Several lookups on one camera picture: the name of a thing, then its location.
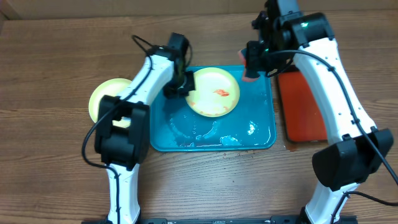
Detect red sponge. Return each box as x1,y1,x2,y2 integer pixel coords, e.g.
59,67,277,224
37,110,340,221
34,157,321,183
238,49,260,82

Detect yellow-green plate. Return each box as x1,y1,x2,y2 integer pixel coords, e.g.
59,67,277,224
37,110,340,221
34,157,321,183
185,67,240,118
88,78,131,123

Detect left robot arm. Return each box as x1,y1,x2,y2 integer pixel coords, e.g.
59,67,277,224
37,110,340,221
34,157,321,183
89,33,195,223

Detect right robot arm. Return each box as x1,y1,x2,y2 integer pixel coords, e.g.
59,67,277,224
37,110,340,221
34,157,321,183
239,0,394,224

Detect teal plastic tray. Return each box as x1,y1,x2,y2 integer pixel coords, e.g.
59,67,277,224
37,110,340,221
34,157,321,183
150,65,277,152

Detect black tray red liquid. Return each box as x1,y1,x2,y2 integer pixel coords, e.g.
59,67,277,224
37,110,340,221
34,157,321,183
276,65,327,142

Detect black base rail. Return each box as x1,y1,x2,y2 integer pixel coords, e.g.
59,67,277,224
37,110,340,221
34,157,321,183
81,215,358,224

